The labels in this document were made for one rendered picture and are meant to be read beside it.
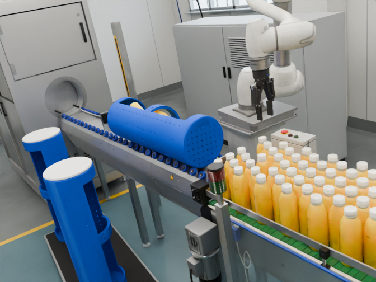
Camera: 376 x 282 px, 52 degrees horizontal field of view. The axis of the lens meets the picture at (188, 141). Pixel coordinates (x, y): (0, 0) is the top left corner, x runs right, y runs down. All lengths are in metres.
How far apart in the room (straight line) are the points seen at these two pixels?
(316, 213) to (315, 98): 2.16
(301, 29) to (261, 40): 0.16
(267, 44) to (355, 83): 3.08
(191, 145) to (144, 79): 5.41
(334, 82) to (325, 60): 0.25
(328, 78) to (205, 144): 1.80
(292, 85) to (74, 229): 1.52
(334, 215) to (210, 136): 0.87
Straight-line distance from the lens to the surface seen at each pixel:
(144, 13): 7.29
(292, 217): 1.54
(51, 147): 2.96
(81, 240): 2.35
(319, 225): 1.46
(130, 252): 2.95
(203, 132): 2.01
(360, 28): 4.53
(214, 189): 1.39
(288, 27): 1.70
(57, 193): 2.22
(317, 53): 3.44
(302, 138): 1.93
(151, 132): 2.18
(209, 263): 1.86
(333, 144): 3.83
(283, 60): 2.32
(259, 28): 1.68
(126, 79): 3.22
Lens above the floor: 1.87
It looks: 22 degrees down
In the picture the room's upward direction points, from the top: 10 degrees counter-clockwise
